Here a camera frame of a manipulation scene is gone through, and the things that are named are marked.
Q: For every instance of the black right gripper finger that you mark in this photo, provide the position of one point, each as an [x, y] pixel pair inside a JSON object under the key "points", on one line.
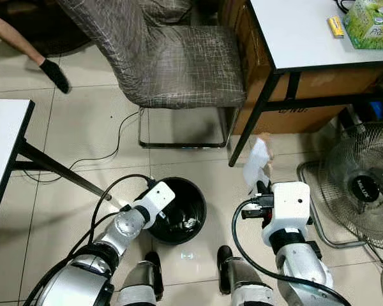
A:
{"points": [[264, 189]]}

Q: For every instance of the white paper sheet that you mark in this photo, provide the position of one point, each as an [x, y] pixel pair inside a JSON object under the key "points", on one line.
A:
{"points": [[256, 167]]}

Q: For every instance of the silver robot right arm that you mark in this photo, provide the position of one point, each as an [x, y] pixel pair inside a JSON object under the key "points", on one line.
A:
{"points": [[300, 271]]}

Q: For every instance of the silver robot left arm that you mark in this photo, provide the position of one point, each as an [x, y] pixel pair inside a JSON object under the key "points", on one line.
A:
{"points": [[124, 229]]}

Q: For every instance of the black round rubbish bin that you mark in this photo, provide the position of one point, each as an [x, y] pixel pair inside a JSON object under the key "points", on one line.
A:
{"points": [[191, 197]]}

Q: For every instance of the robot left leg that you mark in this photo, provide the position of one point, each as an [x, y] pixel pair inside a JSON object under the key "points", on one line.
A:
{"points": [[140, 280]]}

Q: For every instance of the robot leg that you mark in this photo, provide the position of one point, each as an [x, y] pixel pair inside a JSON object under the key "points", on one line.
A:
{"points": [[242, 280], [140, 280]]}

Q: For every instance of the robot right leg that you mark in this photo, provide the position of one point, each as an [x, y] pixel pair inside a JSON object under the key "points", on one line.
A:
{"points": [[242, 280]]}

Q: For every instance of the metal floor fan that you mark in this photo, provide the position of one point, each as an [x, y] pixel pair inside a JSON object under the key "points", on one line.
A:
{"points": [[364, 188]]}

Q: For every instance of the black table leg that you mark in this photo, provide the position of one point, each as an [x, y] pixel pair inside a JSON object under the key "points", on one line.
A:
{"points": [[57, 167]]}

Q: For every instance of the brown cardboard box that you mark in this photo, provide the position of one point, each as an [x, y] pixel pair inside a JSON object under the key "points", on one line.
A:
{"points": [[332, 83]]}

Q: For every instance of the grey patterned chair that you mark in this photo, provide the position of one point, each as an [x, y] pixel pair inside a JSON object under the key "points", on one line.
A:
{"points": [[179, 70]]}

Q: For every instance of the small yellow pack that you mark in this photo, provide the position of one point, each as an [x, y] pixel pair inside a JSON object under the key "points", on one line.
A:
{"points": [[336, 27]]}

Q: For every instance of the person leg black sock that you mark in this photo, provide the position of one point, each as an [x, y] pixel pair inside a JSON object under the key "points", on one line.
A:
{"points": [[54, 75]]}

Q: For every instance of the green tissue box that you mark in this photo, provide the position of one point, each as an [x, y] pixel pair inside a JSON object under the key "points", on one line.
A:
{"points": [[370, 25]]}

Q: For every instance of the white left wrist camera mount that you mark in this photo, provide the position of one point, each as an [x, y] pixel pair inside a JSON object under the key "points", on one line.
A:
{"points": [[158, 196]]}

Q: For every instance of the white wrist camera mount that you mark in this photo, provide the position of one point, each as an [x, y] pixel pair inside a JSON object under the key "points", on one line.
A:
{"points": [[290, 207], [158, 196]]}

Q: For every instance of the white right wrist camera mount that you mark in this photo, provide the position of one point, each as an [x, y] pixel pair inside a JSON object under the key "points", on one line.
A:
{"points": [[290, 207]]}

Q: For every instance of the white desk black frame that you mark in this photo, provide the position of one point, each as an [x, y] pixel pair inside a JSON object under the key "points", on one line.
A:
{"points": [[306, 32]]}

